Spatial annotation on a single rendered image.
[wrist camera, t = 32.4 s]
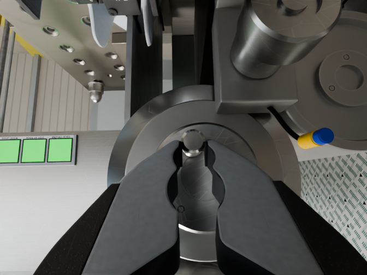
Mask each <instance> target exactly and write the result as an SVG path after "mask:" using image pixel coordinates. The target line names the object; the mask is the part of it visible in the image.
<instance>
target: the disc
mask: <svg viewBox="0 0 367 275"><path fill-rule="evenodd" d="M192 100H215V90H214V86H213V85H191V86H185V87H180V88H176V89H173V90H170V91H167V92H165V93H163V94H161V95H159V96H157V97H155V98H153V99H152V100H150V101H149V102H147V103H146V104H145V105H143V106H142V107H141V108H140V109H139V110H138V111H137V112H136V113H135V114H134V115H133V116H132V117H131V118H130V119H129V120H128V122H127V123H126V124H125V126H124V127H123V129H122V130H121V132H120V134H119V135H118V137H117V139H116V142H115V144H114V146H113V150H112V152H111V156H110V160H109V165H108V174H107V188H108V187H109V186H110V185H111V184H112V183H119V181H120V180H122V178H123V177H124V176H125V170H126V163H127V159H128V155H129V152H130V150H131V147H132V145H133V143H134V141H135V139H136V138H137V136H138V134H139V133H140V132H141V130H142V129H143V128H144V127H145V126H146V125H147V124H148V123H149V122H150V121H151V120H152V119H153V118H154V117H155V116H157V115H158V114H159V113H161V112H162V111H164V110H166V109H167V108H170V107H172V106H174V105H177V104H180V103H183V102H187V101H192ZM249 115H251V116H252V117H253V118H255V119H256V120H257V121H258V122H259V123H260V124H261V125H262V126H263V127H264V128H265V129H266V131H267V132H268V133H269V135H270V136H271V137H272V139H273V141H274V143H275V145H276V147H277V149H278V150H279V154H280V156H281V160H282V164H283V169H284V175H285V184H286V185H287V186H288V187H289V188H290V189H291V190H293V191H294V192H295V193H296V194H297V195H298V196H299V197H300V196H301V174H300V167H299V162H298V158H297V154H296V152H295V149H294V146H293V144H292V142H291V140H290V138H289V136H288V134H287V133H286V131H285V130H284V128H283V127H282V126H281V124H280V123H279V122H278V120H277V119H276V118H275V117H274V115H273V114H272V113H249ZM175 275H224V274H223V273H222V272H221V271H220V269H219V267H218V264H217V261H213V262H199V261H191V260H186V259H183V258H180V266H179V269H178V271H177V272H176V274H175Z"/></svg>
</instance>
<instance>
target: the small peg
mask: <svg viewBox="0 0 367 275"><path fill-rule="evenodd" d="M205 141H206V140H205V136H204V134H203V133H202V132H200V131H199V130H196V129H190V130H188V131H186V132H185V133H184V134H183V136H182V138H181V142H182V150H183V152H184V154H185V155H187V156H189V157H197V156H199V155H200V154H201V152H202V150H203V148H204V146H205Z"/></svg>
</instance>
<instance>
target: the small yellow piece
mask: <svg viewBox="0 0 367 275"><path fill-rule="evenodd" d="M267 109H268V110H269V111H270V112H271V113H272V114H273V115H274V116H275V118H276V119H277V120H278V122H279V123H280V124H281V126H282V127H283V128H284V130H285V131H286V132H287V133H288V134H289V135H290V136H291V137H293V138H294V139H296V140H297V141H298V145H299V146H300V147H301V148H303V149H309V148H313V147H318V146H322V145H324V144H328V143H330V142H332V141H333V140H334V133H333V132H332V130H330V129H329V128H321V129H317V130H314V131H311V132H309V133H306V134H303V135H301V136H299V135H298V134H296V133H295V132H294V131H293V130H292V129H291V128H290V127H289V126H288V125H287V124H286V122H285V121H284V120H283V119H282V117H281V116H280V115H279V113H278V112H277V111H276V110H275V109H274V108H273V107H268V108H267Z"/></svg>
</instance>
